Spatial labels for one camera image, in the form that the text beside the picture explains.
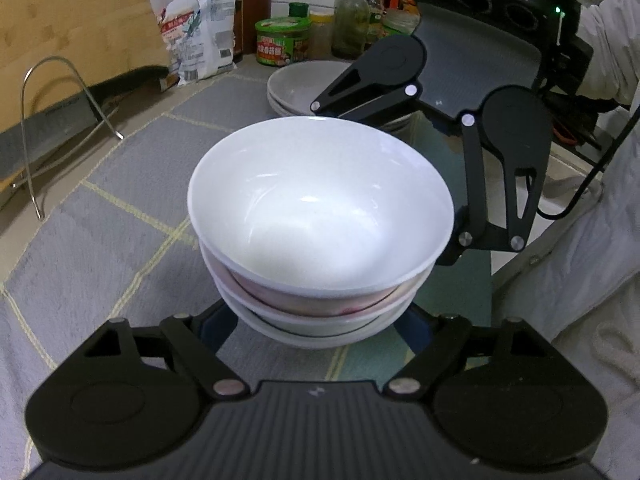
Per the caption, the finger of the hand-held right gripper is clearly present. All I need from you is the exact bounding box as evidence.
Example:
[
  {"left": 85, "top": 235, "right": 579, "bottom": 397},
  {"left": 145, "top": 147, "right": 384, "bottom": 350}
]
[
  {"left": 309, "top": 62, "right": 422, "bottom": 131},
  {"left": 434, "top": 112, "right": 547, "bottom": 267}
]

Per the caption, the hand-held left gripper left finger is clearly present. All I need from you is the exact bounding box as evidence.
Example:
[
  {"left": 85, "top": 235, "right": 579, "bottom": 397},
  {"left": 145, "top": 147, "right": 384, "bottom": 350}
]
[{"left": 75, "top": 299, "right": 249, "bottom": 399}]

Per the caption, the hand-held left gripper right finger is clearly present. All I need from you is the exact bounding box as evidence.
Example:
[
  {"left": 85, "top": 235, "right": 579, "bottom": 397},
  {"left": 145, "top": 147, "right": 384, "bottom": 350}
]
[{"left": 382, "top": 306, "right": 562, "bottom": 397}]

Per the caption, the white bowl pink floral print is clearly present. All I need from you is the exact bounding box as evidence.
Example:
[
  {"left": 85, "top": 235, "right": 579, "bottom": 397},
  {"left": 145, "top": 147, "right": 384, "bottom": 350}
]
[{"left": 199, "top": 240, "right": 436, "bottom": 318}]

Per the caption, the plain white bowl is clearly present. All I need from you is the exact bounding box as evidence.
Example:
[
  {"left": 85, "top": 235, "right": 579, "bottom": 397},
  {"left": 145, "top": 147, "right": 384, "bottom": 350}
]
[
  {"left": 187, "top": 116, "right": 456, "bottom": 297},
  {"left": 214, "top": 272, "right": 418, "bottom": 352}
]

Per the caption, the person's right forearm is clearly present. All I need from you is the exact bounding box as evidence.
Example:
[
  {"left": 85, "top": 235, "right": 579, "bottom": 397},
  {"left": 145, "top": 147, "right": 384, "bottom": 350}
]
[{"left": 575, "top": 0, "right": 640, "bottom": 108}]

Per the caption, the glass bottle red cap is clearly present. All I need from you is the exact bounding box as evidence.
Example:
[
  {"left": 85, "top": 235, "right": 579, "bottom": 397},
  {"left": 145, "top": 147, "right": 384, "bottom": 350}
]
[{"left": 331, "top": 0, "right": 373, "bottom": 60}]

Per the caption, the yellow-lid jar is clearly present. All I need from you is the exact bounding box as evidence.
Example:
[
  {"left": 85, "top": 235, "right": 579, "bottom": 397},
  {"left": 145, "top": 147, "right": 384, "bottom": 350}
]
[{"left": 307, "top": 7, "right": 336, "bottom": 61}]

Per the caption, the green-lid can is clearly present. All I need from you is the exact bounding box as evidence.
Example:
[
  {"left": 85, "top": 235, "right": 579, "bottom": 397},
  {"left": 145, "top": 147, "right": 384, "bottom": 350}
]
[{"left": 254, "top": 16, "right": 313, "bottom": 68}]

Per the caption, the white fleece robe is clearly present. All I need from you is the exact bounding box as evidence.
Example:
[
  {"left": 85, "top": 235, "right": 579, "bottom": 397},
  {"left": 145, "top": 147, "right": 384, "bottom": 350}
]
[{"left": 492, "top": 105, "right": 640, "bottom": 480}]

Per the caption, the grey checked mat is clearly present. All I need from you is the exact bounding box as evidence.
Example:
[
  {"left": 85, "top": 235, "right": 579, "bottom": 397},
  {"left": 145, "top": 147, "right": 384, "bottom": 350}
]
[{"left": 0, "top": 72, "right": 493, "bottom": 480}]

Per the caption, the white plastic packet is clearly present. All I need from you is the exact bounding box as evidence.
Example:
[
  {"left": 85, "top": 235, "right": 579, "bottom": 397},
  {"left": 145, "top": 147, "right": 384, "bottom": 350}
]
[{"left": 157, "top": 0, "right": 240, "bottom": 87}]

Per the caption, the wooden cutting board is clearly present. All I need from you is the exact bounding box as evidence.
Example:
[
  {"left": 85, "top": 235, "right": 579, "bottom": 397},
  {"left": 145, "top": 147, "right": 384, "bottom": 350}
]
[{"left": 0, "top": 0, "right": 171, "bottom": 133}]

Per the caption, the black cable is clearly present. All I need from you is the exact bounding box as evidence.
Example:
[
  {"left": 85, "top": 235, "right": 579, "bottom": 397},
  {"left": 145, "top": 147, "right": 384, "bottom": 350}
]
[{"left": 537, "top": 105, "right": 640, "bottom": 221}]

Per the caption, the metal wire rack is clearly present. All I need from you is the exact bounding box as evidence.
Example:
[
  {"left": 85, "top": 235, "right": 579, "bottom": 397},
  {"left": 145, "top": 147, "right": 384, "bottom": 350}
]
[{"left": 10, "top": 56, "right": 126, "bottom": 221}]

